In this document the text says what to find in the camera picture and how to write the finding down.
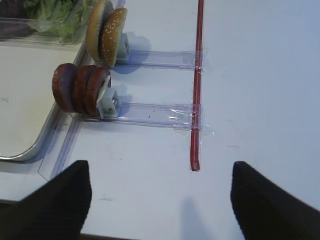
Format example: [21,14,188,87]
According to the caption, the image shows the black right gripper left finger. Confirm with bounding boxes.
[0,160,92,240]

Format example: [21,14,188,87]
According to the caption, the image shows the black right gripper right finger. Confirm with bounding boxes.
[230,161,320,240]

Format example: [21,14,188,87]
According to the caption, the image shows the middle meat patty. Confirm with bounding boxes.
[71,65,96,114]

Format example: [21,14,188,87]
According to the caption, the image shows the meat patty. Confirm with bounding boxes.
[84,67,111,116]
[71,65,96,114]
[51,63,78,113]

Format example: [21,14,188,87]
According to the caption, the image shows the front meat patty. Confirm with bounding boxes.
[51,63,78,113]

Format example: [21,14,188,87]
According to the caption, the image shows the rear meat patty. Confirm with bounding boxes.
[84,67,111,116]

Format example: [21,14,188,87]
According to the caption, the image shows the green lettuce leaf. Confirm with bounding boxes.
[23,0,96,44]

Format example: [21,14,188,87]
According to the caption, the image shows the red plastic straw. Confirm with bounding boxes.
[190,0,205,172]

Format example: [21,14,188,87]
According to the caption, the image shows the metal baking tray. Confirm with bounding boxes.
[0,41,86,162]

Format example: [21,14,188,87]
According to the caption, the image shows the white onion slice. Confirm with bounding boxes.
[96,75,111,103]

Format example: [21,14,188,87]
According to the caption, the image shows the clear plastic container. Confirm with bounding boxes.
[0,0,96,45]

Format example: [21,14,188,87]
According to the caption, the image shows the sesame top bun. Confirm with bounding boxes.
[101,7,130,68]

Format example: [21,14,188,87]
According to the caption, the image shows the plain top bun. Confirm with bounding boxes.
[85,0,114,62]

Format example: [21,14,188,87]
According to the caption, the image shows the purple cabbage leaf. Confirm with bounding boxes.
[0,0,35,39]

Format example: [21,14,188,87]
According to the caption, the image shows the clear patty pusher rail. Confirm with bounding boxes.
[74,84,213,137]

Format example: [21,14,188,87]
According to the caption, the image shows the clear bun pusher rail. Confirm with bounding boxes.
[113,33,205,72]

